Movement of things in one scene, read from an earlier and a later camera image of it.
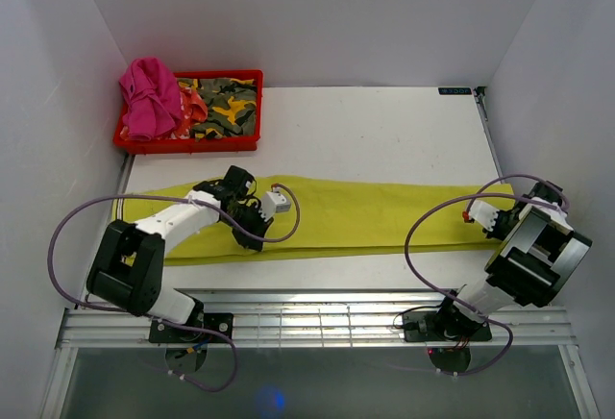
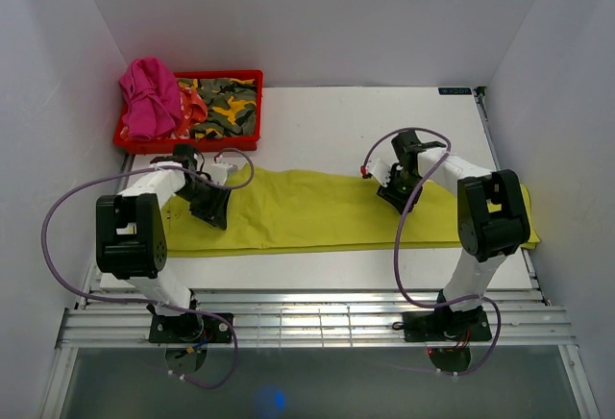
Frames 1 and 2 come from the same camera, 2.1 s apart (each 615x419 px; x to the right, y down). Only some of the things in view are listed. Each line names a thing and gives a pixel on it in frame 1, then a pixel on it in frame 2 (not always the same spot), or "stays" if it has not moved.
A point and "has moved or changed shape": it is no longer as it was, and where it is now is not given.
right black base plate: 434,326 stays
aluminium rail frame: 320,318 stays
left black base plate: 161,332 stays
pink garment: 154,99 stays
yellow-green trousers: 337,215 has moved or changed shape
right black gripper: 495,234 → 389,195
